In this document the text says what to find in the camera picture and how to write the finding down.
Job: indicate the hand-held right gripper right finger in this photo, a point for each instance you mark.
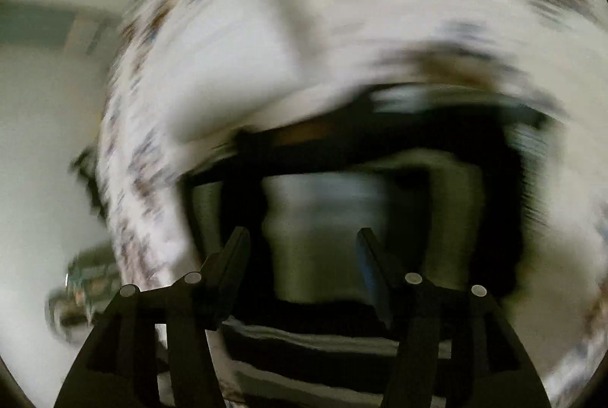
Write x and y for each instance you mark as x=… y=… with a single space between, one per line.
x=368 y=265

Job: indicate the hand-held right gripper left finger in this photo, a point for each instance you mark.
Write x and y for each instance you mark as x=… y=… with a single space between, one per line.
x=232 y=263

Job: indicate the dark garment with white band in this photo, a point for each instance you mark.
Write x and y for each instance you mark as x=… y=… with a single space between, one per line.
x=479 y=199

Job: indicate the white floral printed blanket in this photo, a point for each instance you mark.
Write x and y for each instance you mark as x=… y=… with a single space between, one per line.
x=285 y=33

